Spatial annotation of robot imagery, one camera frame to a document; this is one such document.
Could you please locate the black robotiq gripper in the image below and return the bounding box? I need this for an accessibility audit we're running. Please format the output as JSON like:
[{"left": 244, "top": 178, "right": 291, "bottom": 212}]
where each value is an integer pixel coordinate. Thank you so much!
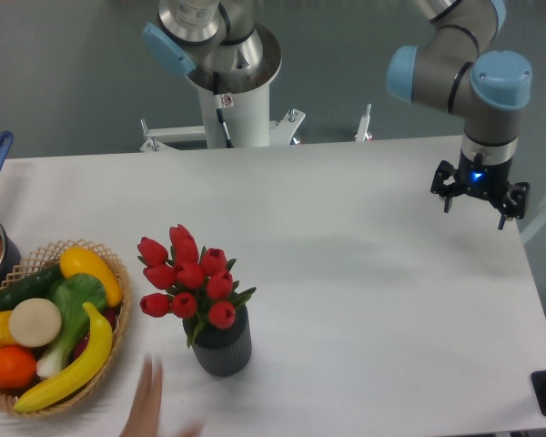
[{"left": 430, "top": 153, "right": 530, "bottom": 230}]

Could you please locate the red tulip bouquet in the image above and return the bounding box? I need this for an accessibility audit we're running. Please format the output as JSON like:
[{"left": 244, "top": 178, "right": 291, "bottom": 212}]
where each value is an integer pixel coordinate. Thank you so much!
[{"left": 137, "top": 224, "right": 257, "bottom": 346}]

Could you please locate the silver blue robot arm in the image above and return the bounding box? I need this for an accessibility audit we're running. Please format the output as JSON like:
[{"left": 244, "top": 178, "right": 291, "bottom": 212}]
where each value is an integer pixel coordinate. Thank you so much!
[{"left": 142, "top": 1, "right": 532, "bottom": 220}]

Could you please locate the dark grey ribbed vase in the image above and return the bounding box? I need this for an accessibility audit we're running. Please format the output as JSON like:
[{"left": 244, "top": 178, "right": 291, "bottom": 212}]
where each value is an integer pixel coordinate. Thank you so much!
[{"left": 191, "top": 306, "right": 252, "bottom": 377}]

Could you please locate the blurred human hand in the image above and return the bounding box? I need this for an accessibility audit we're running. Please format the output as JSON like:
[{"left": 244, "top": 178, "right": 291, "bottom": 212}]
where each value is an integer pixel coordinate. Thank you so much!
[{"left": 119, "top": 354, "right": 208, "bottom": 437}]

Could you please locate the dark red fruit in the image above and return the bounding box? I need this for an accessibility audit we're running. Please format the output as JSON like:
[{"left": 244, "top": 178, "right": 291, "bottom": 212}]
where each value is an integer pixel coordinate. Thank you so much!
[{"left": 72, "top": 308, "right": 116, "bottom": 361}]

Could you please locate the yellow banana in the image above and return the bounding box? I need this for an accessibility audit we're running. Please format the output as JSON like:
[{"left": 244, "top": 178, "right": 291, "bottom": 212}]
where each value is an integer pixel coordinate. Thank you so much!
[{"left": 14, "top": 302, "right": 113, "bottom": 413}]

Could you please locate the green bok choy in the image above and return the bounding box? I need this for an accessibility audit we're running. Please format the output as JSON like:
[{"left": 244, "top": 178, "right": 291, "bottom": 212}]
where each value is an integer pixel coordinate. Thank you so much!
[{"left": 36, "top": 273, "right": 106, "bottom": 380}]

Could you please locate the green cucumber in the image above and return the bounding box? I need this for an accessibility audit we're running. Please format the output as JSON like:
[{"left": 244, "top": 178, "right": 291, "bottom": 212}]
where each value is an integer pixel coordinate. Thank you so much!
[{"left": 0, "top": 263, "right": 63, "bottom": 311}]

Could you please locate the beige round disc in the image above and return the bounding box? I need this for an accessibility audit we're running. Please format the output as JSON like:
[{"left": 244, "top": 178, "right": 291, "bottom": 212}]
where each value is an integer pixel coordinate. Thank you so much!
[{"left": 9, "top": 298, "right": 62, "bottom": 348}]

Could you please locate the orange fruit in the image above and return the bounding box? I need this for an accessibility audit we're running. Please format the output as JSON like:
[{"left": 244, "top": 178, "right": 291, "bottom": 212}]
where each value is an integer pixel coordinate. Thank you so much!
[{"left": 0, "top": 346, "right": 36, "bottom": 389}]

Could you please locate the woven wicker basket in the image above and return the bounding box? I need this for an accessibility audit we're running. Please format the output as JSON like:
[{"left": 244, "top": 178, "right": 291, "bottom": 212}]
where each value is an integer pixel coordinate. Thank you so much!
[{"left": 0, "top": 239, "right": 131, "bottom": 418}]

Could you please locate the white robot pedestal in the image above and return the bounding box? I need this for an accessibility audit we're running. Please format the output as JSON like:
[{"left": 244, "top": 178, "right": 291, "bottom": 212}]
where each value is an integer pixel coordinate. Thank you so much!
[{"left": 140, "top": 23, "right": 306, "bottom": 151}]

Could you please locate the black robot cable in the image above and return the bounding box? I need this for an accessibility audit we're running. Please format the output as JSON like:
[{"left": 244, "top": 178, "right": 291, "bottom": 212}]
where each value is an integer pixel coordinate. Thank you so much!
[{"left": 211, "top": 71, "right": 235, "bottom": 149}]

